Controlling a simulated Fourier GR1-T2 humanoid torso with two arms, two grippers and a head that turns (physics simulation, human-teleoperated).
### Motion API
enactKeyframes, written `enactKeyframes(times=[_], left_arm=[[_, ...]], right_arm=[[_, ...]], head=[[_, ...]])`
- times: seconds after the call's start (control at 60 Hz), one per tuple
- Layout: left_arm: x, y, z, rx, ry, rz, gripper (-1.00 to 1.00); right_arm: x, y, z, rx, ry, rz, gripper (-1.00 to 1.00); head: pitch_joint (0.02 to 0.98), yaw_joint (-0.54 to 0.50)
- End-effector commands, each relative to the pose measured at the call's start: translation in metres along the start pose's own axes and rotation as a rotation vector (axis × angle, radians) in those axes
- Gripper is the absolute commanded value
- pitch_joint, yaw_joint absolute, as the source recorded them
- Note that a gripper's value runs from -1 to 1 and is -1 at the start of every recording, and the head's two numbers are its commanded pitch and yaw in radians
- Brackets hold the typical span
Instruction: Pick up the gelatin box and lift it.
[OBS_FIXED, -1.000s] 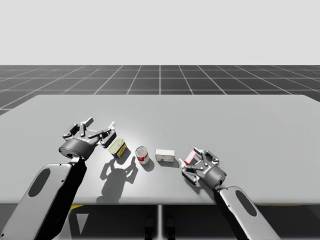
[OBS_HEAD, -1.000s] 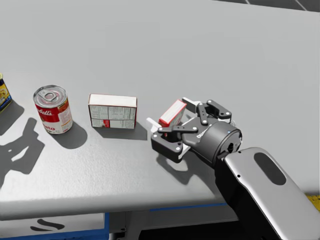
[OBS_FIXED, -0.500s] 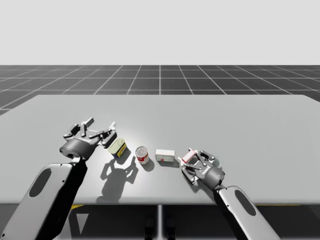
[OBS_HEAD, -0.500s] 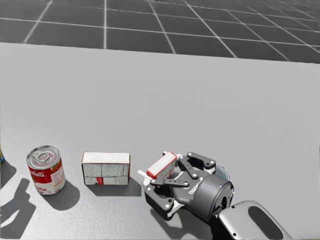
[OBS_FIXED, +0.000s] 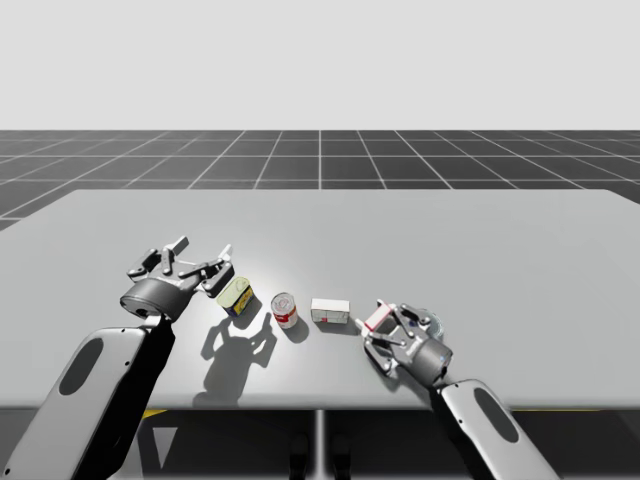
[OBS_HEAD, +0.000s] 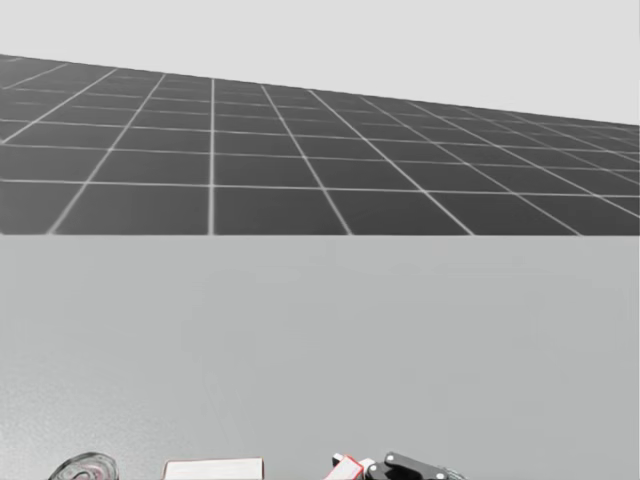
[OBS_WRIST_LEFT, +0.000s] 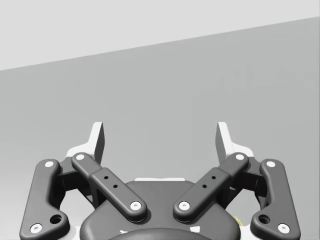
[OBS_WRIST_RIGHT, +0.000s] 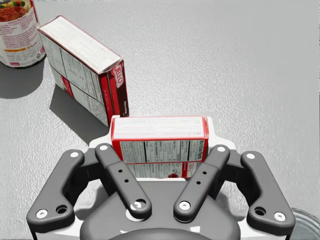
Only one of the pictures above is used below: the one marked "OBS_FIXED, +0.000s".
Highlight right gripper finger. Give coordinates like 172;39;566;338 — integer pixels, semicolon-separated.
376;298;432;337
357;319;409;377

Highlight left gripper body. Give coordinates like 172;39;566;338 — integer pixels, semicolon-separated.
119;275;201;321

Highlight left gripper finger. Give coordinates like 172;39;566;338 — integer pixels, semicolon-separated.
124;234;190;281
178;243;236;300

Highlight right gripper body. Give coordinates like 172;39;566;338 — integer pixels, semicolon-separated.
399;332;454;389

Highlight green and blue rectangular can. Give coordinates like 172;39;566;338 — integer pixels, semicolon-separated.
216;276;255;319

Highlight red and white carton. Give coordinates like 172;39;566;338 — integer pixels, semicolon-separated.
310;297;351;325

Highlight red and white can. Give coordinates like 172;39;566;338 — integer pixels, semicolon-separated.
270;292;299;330

